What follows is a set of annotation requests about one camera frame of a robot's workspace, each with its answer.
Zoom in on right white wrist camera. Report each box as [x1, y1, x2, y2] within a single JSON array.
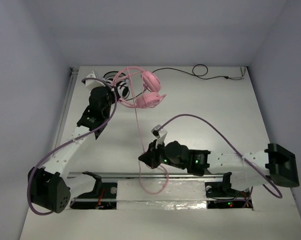
[[151, 125, 168, 149]]

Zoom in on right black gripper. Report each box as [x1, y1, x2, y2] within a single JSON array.
[[139, 138, 187, 171]]

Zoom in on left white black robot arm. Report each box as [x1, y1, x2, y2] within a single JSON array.
[[27, 85, 119, 216]]

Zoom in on pink over-ear headphones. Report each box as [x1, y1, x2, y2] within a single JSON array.
[[111, 66, 167, 109]]

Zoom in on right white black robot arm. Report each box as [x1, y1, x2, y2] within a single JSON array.
[[138, 140, 300, 197]]

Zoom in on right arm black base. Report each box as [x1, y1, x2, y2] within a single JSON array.
[[205, 172, 254, 209]]

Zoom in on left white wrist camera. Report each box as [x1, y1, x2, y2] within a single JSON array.
[[82, 70, 105, 91]]

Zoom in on pink headphone cable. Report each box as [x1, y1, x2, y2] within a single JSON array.
[[125, 67, 170, 196]]

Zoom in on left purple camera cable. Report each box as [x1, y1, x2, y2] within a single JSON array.
[[27, 77, 119, 216]]

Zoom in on black headphone cable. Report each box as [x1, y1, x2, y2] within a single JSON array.
[[125, 64, 248, 101]]

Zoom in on metal base rail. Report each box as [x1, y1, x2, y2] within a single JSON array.
[[44, 171, 281, 204]]

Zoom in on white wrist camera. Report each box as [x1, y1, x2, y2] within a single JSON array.
[[82, 70, 105, 91], [151, 125, 168, 149]]

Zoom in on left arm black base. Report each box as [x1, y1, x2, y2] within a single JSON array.
[[70, 171, 118, 210]]

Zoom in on black white striped headphones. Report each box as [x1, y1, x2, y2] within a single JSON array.
[[102, 71, 130, 100]]

